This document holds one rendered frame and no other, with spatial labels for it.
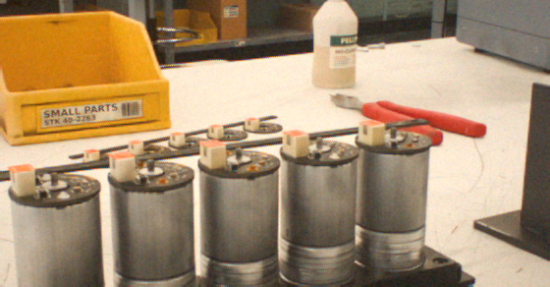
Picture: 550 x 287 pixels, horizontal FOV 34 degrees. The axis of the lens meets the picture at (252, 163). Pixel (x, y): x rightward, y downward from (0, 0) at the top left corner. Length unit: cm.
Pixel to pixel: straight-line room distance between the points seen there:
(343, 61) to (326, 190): 40
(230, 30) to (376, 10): 144
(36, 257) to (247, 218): 6
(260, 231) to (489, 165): 25
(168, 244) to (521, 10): 56
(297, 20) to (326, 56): 464
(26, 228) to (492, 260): 20
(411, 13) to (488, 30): 546
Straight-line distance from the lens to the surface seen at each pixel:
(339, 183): 28
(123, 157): 25
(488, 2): 82
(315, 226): 28
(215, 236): 27
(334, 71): 67
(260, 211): 26
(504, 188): 46
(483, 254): 38
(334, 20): 67
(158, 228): 25
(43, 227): 24
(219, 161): 26
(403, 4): 622
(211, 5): 496
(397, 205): 29
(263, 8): 554
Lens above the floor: 89
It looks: 17 degrees down
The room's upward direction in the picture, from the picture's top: straight up
